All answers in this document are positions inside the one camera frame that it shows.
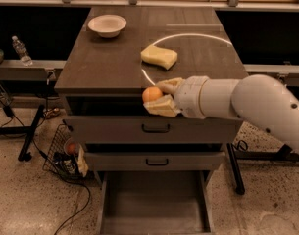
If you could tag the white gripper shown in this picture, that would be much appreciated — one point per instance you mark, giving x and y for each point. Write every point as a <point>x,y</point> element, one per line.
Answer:
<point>188,97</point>

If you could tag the orange fruit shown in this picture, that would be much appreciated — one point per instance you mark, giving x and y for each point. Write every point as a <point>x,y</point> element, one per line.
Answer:
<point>151,93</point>

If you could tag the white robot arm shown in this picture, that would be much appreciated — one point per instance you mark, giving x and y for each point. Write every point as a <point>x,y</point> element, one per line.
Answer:
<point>258,99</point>

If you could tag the top grey drawer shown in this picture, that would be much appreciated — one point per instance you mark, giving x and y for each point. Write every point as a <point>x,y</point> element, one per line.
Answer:
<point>156,130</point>

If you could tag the grey drawer cabinet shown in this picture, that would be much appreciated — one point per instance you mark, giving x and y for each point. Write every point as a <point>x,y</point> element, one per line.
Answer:
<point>106,77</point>

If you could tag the middle grey drawer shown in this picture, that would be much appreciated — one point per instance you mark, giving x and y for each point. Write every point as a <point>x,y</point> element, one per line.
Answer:
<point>154,161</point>

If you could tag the bottom grey open drawer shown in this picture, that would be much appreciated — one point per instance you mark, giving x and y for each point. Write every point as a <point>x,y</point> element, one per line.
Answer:
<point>154,203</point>

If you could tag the yellow sponge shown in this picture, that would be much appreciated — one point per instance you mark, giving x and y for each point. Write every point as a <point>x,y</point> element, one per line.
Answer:
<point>158,56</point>

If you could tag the white ceramic bowl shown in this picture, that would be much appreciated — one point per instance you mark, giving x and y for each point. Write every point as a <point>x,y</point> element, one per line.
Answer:
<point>107,26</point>

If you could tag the snack bag in basket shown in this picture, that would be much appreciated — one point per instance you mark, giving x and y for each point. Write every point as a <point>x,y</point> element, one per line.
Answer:
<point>64,163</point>

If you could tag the black table leg right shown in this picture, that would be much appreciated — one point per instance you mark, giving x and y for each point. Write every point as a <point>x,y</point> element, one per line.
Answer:
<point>240,152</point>

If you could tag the black table leg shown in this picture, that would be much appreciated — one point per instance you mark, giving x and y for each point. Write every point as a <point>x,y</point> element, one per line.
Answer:
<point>240,152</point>
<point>28,131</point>

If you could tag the clear plastic water bottle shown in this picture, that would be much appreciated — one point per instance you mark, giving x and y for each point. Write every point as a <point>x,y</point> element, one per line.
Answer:
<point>22,52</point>

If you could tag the black table leg left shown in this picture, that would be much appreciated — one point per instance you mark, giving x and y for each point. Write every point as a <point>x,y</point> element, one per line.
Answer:
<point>28,131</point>

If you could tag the black wire basket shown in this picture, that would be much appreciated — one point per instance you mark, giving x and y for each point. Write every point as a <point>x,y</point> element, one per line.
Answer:
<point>63,143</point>

